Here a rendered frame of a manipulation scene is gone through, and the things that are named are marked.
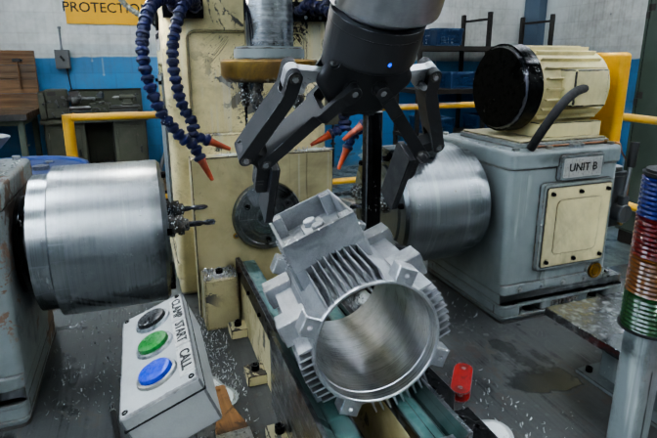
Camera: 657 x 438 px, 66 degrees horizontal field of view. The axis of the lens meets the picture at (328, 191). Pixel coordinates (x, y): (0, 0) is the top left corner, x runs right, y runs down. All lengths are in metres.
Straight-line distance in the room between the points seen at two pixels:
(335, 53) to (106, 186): 0.55
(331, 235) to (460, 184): 0.43
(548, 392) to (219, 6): 0.96
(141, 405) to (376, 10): 0.36
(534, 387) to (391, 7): 0.75
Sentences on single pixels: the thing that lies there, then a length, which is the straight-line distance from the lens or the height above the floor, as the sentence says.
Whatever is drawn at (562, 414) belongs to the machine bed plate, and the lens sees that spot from 0.93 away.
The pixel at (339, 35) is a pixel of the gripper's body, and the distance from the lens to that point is 0.39.
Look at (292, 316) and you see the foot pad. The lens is 0.62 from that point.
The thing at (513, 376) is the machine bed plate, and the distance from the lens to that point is 0.99.
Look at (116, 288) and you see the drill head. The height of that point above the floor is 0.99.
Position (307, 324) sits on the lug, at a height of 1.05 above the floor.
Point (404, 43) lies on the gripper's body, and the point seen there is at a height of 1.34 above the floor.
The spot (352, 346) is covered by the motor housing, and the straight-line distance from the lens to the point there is 0.76.
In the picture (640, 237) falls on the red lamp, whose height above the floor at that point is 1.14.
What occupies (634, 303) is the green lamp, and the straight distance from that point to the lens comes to 0.68.
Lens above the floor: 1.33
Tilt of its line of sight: 14 degrees down
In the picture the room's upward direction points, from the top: straight up
